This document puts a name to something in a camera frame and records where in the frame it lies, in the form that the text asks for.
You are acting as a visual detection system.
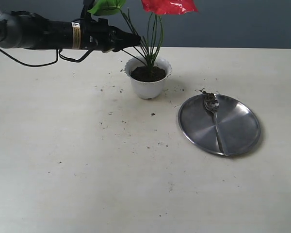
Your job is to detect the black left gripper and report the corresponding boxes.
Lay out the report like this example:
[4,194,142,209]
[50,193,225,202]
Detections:
[80,18,141,53]

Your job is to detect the red artificial anthurium flower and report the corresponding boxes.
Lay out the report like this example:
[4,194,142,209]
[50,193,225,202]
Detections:
[87,0,198,76]

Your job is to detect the stainless steel spork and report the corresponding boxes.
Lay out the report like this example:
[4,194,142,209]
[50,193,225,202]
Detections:
[204,100,229,157]

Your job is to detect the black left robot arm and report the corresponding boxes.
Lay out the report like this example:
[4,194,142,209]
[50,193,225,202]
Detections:
[0,11,141,52]

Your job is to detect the dark soil in pot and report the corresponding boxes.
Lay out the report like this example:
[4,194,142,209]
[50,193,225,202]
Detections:
[130,66,166,83]

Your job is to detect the white plastic flower pot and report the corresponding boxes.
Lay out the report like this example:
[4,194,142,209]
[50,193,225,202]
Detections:
[125,56,172,100]

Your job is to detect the clump of soil on spork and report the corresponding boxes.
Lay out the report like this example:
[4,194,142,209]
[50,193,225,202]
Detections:
[202,91,217,104]

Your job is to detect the round stainless steel plate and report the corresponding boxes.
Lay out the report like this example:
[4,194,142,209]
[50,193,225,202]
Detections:
[178,93,262,156]

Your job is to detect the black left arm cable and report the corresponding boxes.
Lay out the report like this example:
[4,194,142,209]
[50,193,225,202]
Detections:
[0,42,93,67]

